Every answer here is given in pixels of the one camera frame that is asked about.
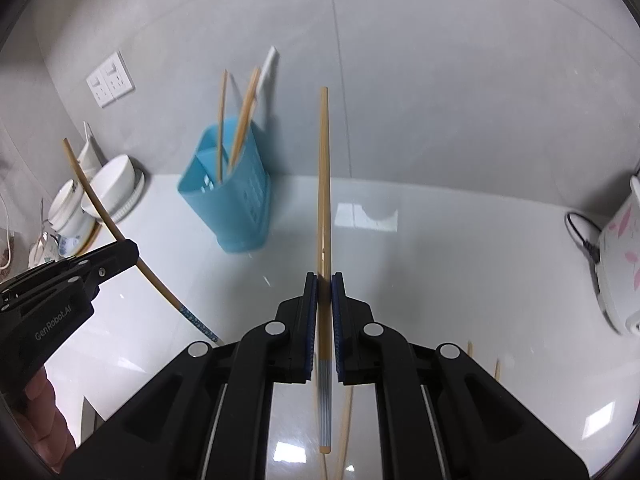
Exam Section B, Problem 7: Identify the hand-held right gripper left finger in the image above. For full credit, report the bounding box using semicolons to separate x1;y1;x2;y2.
60;271;321;480

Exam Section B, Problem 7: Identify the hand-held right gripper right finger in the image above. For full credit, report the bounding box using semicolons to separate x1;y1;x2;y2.
330;271;591;480

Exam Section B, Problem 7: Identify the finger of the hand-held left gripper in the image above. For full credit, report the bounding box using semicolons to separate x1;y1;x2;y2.
30;239;140;302

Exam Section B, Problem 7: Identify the brown chopstick blue patterned end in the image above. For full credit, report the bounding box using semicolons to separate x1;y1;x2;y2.
62;138;219;345

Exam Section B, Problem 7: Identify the blue plastic utensil holder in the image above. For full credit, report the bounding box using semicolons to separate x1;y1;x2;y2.
176;116;271;254

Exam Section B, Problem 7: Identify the brown wooden chopstick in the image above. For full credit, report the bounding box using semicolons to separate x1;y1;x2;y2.
337;385;353;480
316;86;333;455

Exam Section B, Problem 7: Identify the thin pale bamboo chopstick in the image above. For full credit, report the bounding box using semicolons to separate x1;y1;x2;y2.
215;70;229;183

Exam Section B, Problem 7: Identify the brown chopstick pale printed end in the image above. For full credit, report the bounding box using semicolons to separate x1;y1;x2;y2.
227;66;262;173

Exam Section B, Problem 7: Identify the person's left hand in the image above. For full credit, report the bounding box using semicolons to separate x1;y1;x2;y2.
22;364;79;467

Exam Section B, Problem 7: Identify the round wooden coaster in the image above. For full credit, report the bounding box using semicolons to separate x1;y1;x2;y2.
75;225;102;257

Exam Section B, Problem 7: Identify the white ribbed plate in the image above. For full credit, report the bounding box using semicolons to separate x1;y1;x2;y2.
107;170;146;223

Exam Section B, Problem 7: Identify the white bowl with dark pattern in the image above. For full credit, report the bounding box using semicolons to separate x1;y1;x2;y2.
48;180;91;238

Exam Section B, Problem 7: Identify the large white bowl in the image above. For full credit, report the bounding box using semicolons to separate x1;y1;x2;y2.
80;154;137;218

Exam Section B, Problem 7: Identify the white plastic stick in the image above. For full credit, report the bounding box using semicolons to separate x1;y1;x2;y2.
257;46;277;93

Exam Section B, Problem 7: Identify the white floral rice cooker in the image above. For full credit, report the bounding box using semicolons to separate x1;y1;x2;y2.
595;170;640;336

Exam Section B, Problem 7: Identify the white wall socket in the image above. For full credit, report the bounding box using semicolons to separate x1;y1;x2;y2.
102;51;136;100
86;66;113;108

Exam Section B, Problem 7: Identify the black power cable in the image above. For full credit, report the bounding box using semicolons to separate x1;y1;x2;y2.
566;211;601;263

